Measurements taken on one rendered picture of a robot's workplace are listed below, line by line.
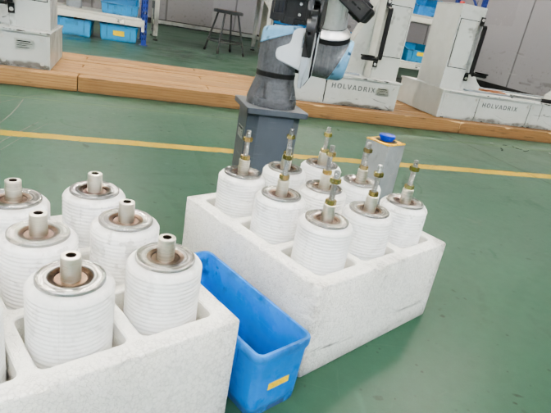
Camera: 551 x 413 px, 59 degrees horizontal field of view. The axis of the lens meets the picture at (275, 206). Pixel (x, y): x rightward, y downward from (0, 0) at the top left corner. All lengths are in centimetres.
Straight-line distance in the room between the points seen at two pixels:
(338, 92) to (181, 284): 260
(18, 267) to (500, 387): 83
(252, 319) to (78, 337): 36
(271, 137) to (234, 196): 52
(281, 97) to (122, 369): 101
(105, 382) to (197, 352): 12
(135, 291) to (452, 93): 310
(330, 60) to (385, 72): 192
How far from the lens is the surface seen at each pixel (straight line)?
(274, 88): 143
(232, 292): 90
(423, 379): 96
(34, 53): 288
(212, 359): 68
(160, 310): 63
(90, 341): 59
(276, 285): 84
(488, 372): 106
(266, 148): 145
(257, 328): 86
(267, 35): 144
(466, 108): 363
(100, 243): 71
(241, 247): 89
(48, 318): 57
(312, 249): 80
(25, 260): 66
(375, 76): 328
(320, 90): 307
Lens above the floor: 56
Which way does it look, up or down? 22 degrees down
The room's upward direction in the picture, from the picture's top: 10 degrees clockwise
